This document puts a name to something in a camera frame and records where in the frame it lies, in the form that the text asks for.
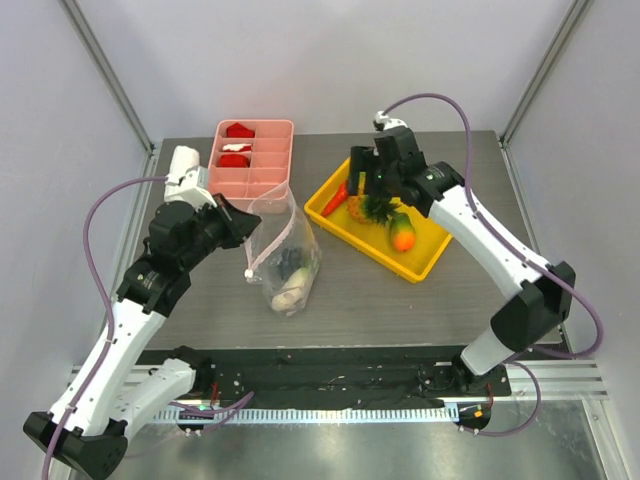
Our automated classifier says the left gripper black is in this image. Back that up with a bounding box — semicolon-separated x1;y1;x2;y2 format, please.
180;193;261;270

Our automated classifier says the fake carrot orange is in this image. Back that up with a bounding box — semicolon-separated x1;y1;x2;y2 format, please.
321;181;349;218

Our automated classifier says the clear zip top bag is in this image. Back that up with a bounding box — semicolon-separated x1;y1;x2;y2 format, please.
244;183;321;317

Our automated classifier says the fake pineapple orange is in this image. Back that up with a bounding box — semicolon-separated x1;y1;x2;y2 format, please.
347;195;398;227

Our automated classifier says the fake mango orange green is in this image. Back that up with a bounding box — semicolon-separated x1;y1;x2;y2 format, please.
389;212;416;252

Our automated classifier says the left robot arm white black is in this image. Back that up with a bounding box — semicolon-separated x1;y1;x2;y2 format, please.
23;194;261;479

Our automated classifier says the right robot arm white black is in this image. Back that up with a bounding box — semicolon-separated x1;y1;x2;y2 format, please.
347;126;576;395

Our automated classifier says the red fake food lower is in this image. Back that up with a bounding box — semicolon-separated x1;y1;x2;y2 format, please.
217;153;251;168

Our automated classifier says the white red fake food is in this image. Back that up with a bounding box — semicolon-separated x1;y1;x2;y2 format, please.
221;143;252;153

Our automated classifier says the fake white radish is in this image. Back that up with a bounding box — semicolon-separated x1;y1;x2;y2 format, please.
271;268;310;315

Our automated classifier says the red fake food top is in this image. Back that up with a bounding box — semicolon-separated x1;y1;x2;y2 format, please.
226;122;255;139

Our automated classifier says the pink divided organizer tray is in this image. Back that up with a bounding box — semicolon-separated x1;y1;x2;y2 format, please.
208;119;294;209

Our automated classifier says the yellow plastic tray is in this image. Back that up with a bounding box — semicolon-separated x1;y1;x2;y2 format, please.
304;159;452;283

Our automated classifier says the rolled white towel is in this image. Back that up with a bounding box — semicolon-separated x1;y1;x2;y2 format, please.
164;145;200;199

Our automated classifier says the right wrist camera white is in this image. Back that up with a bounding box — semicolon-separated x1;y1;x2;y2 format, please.
373;111;407;132

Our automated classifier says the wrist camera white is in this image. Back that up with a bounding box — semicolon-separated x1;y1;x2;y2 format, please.
373;111;407;132
164;166;216;211

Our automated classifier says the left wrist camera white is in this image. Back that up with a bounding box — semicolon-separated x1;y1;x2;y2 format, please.
164;166;216;211

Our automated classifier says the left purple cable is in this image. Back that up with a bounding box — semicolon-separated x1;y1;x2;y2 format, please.
39;175;256;480

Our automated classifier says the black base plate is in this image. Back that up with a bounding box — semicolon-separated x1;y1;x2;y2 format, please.
149;344;511;401

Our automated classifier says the white slotted cable duct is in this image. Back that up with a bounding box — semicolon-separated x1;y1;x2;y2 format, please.
150;403;459;428

